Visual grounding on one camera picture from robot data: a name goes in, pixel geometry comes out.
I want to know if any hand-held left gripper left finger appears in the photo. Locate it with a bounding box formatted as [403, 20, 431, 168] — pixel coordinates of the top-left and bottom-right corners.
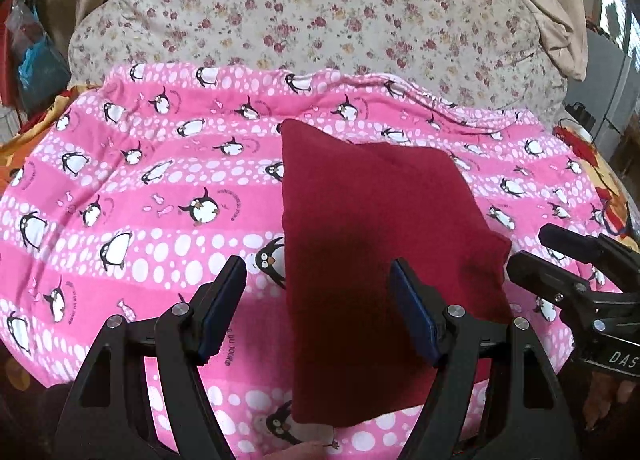
[54, 255, 249, 460]

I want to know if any blue plastic bag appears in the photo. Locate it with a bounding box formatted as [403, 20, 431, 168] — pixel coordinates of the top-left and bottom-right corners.
[17, 34, 71, 95]

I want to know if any pink penguin printed blanket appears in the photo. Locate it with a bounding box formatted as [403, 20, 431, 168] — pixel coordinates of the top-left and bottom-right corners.
[0, 62, 626, 459]

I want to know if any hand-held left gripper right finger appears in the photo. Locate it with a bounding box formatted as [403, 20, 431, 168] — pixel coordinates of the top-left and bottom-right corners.
[390, 259, 584, 460]

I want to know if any person's right hand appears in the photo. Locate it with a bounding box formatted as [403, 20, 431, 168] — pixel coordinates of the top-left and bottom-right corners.
[582, 369, 640, 433]

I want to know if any clear plastic bag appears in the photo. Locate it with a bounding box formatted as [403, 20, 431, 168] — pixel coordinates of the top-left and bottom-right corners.
[7, 0, 42, 53]

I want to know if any dark red garment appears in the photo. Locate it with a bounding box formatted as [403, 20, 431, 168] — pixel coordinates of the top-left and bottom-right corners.
[278, 119, 516, 428]

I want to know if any floral printed quilt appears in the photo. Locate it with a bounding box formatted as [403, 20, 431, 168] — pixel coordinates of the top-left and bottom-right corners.
[67, 0, 569, 127]

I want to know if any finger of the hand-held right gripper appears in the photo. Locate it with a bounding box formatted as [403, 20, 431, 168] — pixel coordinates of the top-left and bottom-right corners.
[506, 249, 602, 313]
[538, 223, 640, 287]

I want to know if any grey cabinet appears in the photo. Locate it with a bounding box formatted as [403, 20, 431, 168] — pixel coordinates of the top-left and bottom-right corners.
[564, 24, 640, 157]

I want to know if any red bag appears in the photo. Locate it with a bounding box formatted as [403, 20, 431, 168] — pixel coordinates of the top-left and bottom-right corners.
[0, 7, 16, 105]

